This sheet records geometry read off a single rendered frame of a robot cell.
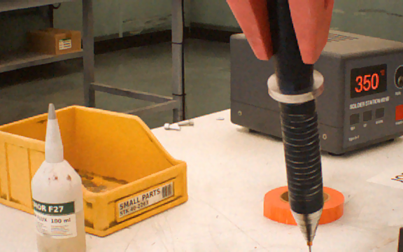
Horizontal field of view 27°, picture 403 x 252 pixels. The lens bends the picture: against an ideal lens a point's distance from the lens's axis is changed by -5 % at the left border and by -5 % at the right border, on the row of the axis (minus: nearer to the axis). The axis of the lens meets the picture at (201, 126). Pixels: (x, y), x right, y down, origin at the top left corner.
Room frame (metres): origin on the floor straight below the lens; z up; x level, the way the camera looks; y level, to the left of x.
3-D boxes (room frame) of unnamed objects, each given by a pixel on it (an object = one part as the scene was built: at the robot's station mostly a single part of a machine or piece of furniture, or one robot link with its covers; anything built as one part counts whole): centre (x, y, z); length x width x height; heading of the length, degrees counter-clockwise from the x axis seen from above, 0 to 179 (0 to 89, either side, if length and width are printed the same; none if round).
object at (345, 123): (0.81, -0.12, 0.80); 0.15 x 0.12 x 0.10; 38
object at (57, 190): (0.51, 0.09, 0.80); 0.03 x 0.03 x 0.10
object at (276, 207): (0.59, -0.07, 0.76); 0.06 x 0.06 x 0.01
